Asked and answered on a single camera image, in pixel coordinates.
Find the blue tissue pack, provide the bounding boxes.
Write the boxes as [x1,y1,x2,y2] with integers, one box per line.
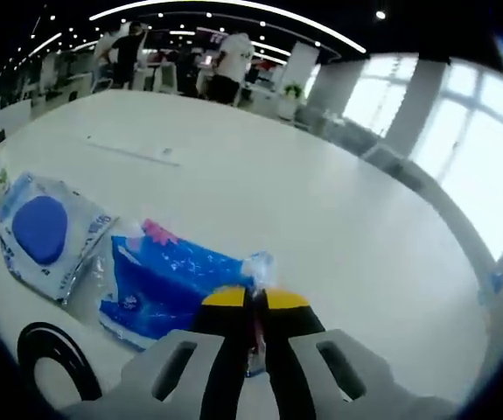
[97,218,276,382]

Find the wet wipes pack blue lid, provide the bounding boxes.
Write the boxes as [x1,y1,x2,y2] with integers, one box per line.
[0,171,112,305]

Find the black cable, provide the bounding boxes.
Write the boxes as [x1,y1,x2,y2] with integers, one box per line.
[17,322,103,403]

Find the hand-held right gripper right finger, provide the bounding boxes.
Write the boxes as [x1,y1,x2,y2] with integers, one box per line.
[262,286,460,420]

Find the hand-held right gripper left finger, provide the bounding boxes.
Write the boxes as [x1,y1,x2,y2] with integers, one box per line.
[60,286,255,420]

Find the potted green plant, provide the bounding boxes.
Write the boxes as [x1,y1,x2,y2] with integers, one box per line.
[282,81,305,102]

